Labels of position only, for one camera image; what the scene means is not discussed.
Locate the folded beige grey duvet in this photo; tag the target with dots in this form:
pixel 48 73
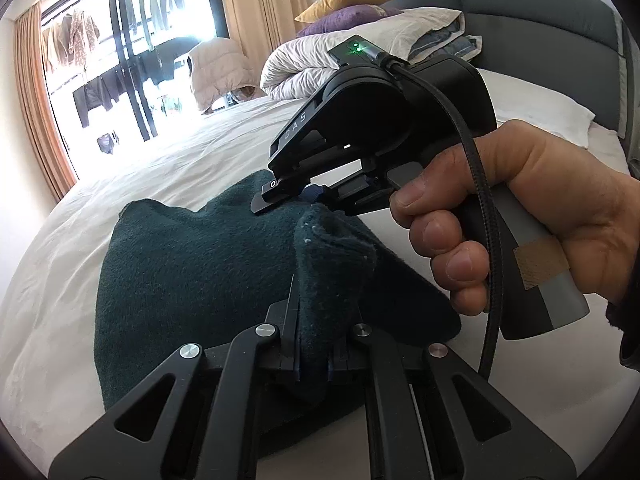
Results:
pixel 300 65

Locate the brown patterned hanging shirt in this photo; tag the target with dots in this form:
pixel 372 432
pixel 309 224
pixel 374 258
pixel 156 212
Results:
pixel 80 35

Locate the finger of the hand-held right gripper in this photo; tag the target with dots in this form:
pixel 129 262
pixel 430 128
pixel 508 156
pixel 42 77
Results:
pixel 272 195
pixel 360 197

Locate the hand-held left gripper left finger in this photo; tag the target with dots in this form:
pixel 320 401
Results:
pixel 287 332

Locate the purple pillow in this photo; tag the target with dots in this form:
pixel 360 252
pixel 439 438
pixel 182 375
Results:
pixel 340 22

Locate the person's right hand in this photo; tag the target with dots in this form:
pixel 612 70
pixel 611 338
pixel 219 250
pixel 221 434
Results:
pixel 550 185

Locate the bed with white sheet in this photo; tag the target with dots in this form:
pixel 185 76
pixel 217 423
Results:
pixel 150 160

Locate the black framed window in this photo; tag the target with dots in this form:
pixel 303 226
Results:
pixel 132 60

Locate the dark green fleece garment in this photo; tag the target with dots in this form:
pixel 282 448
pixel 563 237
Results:
pixel 175 270

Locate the yellow pillow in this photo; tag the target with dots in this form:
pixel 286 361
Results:
pixel 345 0

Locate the dark hanging clothes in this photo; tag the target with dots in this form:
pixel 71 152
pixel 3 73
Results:
pixel 92 97

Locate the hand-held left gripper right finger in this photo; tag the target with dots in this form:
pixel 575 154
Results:
pixel 345 355

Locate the beige puffer jacket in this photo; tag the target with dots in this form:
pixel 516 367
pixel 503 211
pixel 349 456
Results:
pixel 220 70

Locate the grey upholstered headboard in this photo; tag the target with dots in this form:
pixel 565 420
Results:
pixel 525 10

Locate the white pillow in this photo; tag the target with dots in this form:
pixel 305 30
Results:
pixel 540 105

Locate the beige curtain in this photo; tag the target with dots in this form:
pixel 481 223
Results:
pixel 35 110
pixel 260 5

